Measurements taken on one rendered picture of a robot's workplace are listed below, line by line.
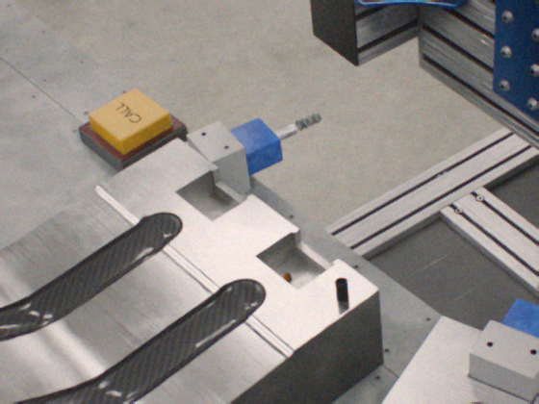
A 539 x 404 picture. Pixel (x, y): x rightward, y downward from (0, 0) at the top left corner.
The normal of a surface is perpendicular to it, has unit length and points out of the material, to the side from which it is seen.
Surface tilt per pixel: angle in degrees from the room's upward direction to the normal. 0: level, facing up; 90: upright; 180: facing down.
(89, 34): 0
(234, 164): 90
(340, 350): 90
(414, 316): 0
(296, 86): 0
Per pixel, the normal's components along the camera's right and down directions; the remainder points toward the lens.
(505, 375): -0.54, 0.62
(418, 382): -0.10, -0.72
